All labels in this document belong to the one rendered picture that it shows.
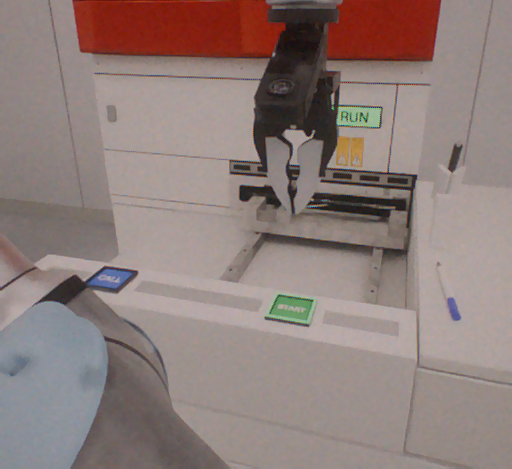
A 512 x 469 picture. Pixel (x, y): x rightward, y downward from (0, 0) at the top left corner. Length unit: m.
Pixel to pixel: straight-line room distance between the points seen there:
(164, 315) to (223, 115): 0.66
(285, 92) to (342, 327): 0.30
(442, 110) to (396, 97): 1.52
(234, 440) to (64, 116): 2.86
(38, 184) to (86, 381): 3.47
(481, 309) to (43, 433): 0.54
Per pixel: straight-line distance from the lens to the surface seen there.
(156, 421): 0.22
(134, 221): 1.37
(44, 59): 3.35
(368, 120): 1.08
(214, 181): 1.21
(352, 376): 0.58
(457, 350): 0.57
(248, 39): 1.06
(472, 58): 2.57
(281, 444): 0.68
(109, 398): 0.21
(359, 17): 1.01
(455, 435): 0.62
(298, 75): 0.43
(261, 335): 0.57
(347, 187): 1.11
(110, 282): 0.68
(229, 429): 0.69
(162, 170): 1.27
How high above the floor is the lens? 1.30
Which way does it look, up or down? 23 degrees down
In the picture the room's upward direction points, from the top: straight up
